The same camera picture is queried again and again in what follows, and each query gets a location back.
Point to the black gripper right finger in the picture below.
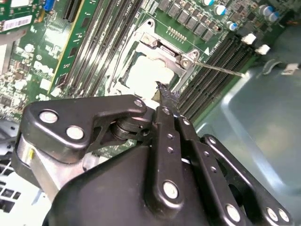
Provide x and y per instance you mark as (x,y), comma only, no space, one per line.
(207,169)

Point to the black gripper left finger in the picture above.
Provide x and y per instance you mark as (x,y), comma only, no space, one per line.
(70,113)

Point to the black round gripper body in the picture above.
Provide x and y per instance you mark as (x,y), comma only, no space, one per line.
(105,195)

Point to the silver topped CPU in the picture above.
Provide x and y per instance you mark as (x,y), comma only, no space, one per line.
(145,75)

